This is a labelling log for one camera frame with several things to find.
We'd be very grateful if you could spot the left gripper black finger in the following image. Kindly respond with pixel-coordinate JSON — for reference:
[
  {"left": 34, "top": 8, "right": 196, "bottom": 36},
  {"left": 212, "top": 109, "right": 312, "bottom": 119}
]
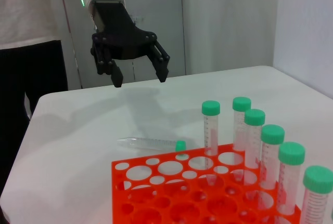
[
  {"left": 90, "top": 41, "right": 124, "bottom": 88},
  {"left": 147, "top": 39, "right": 171, "bottom": 83}
]

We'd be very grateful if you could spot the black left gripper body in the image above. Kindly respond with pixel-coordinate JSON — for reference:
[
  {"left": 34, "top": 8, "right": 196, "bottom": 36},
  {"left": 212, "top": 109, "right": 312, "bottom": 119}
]
[{"left": 91, "top": 0, "right": 158, "bottom": 61}]

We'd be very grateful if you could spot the green-capped clear test tube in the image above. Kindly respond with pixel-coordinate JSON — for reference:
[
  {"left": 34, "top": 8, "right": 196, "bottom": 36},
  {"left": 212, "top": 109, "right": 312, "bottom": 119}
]
[
  {"left": 244, "top": 109, "right": 266, "bottom": 172},
  {"left": 201, "top": 100, "right": 221, "bottom": 186},
  {"left": 232, "top": 96, "right": 252, "bottom": 152},
  {"left": 276, "top": 141, "right": 306, "bottom": 216},
  {"left": 116, "top": 137, "right": 186, "bottom": 153},
  {"left": 261, "top": 124, "right": 286, "bottom": 191},
  {"left": 301, "top": 165, "right": 333, "bottom": 224}
]

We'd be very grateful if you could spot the orange plastic test tube rack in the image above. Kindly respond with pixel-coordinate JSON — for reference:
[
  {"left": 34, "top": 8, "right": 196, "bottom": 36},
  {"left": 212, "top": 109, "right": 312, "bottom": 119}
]
[{"left": 111, "top": 143, "right": 302, "bottom": 224}]

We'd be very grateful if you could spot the grey metal cabinet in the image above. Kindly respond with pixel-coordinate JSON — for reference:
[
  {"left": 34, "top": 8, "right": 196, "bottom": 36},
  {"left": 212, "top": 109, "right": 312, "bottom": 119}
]
[{"left": 57, "top": 0, "right": 187, "bottom": 89}]

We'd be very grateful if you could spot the white curtain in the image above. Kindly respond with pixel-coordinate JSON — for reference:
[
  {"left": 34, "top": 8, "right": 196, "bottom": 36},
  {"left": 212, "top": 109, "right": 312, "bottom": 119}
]
[{"left": 181, "top": 0, "right": 280, "bottom": 75}]

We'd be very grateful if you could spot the person in white shirt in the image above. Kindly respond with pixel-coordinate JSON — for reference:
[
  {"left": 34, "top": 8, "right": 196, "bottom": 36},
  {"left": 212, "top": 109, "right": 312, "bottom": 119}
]
[{"left": 0, "top": 0, "right": 69, "bottom": 196}]

